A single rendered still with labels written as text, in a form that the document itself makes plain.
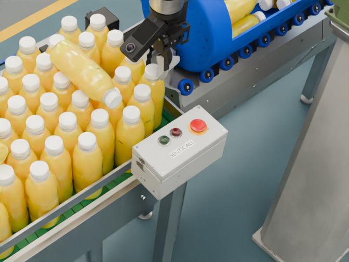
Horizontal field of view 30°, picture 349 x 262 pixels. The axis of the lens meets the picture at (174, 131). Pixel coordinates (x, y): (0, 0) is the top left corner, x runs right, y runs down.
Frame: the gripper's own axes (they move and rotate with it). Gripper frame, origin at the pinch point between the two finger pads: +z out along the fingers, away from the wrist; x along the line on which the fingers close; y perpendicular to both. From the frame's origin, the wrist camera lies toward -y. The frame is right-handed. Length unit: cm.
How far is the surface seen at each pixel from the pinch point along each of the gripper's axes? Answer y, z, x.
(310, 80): 114, 95, 17
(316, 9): 64, 13, -2
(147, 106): -6.5, 2.8, -6.0
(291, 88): 116, 109, 25
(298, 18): 56, 13, -1
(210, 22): 15.9, -8.5, -1.9
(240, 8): 30.6, -2.9, 1.3
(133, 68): -1.5, 2.5, 5.3
